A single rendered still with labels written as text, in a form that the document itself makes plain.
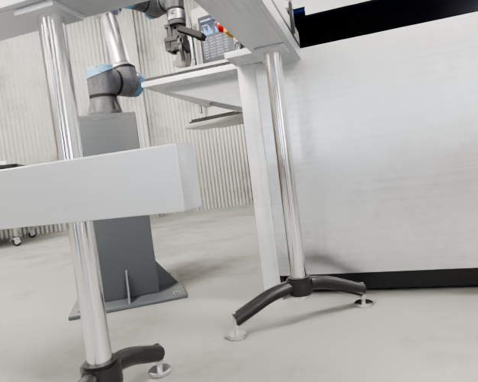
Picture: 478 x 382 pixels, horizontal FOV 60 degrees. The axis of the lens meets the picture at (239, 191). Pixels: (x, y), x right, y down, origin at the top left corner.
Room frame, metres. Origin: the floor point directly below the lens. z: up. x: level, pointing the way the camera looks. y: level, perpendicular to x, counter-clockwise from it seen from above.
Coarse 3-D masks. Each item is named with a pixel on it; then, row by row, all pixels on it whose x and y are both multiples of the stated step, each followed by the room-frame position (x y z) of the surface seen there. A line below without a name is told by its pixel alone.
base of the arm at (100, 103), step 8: (96, 96) 1.77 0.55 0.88; (104, 96) 1.77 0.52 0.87; (112, 96) 1.80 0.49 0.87; (96, 104) 1.77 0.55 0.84; (104, 104) 1.77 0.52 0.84; (112, 104) 1.78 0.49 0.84; (88, 112) 1.79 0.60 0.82; (96, 112) 1.75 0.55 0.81; (104, 112) 1.76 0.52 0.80; (112, 112) 1.77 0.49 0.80; (120, 112) 1.80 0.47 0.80
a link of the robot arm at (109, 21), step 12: (108, 12) 1.94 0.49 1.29; (120, 12) 2.03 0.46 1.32; (108, 24) 1.93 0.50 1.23; (108, 36) 1.93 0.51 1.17; (120, 36) 1.94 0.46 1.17; (108, 48) 1.93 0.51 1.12; (120, 48) 1.92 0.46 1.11; (120, 60) 1.91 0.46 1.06; (120, 72) 1.86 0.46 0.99; (132, 72) 1.91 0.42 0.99; (132, 84) 1.89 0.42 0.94; (132, 96) 1.94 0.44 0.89
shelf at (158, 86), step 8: (232, 64) 1.52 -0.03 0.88; (192, 72) 1.57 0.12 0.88; (200, 72) 1.56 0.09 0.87; (208, 72) 1.55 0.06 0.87; (216, 72) 1.54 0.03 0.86; (224, 72) 1.56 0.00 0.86; (232, 72) 1.57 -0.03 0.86; (152, 80) 1.62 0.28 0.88; (160, 80) 1.61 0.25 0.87; (168, 80) 1.60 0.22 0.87; (176, 80) 1.59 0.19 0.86; (184, 80) 1.61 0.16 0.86; (192, 80) 1.63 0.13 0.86; (200, 80) 1.64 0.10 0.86; (144, 88) 1.65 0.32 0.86; (152, 88) 1.67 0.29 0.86; (160, 88) 1.69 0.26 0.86; (176, 96) 1.90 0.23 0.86; (184, 96) 1.92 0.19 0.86; (200, 104) 2.18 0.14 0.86; (208, 104) 2.21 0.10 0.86
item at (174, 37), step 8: (168, 24) 1.69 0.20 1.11; (176, 24) 1.69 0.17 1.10; (184, 24) 1.70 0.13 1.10; (168, 32) 1.69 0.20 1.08; (176, 32) 1.69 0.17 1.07; (168, 40) 1.68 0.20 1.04; (176, 40) 1.67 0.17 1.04; (184, 40) 1.68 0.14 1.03; (168, 48) 1.68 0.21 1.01; (176, 48) 1.68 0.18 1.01; (184, 48) 1.67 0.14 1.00
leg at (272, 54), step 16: (272, 48) 1.22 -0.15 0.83; (272, 64) 1.24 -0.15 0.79; (272, 80) 1.24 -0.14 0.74; (272, 96) 1.25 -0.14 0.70; (272, 112) 1.25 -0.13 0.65; (288, 128) 1.25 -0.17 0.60; (288, 144) 1.25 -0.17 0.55; (288, 160) 1.24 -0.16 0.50; (288, 176) 1.24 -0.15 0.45; (288, 192) 1.24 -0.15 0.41; (288, 208) 1.24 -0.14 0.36; (288, 224) 1.25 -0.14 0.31; (288, 240) 1.25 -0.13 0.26; (288, 256) 1.26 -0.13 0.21; (304, 272) 1.25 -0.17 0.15
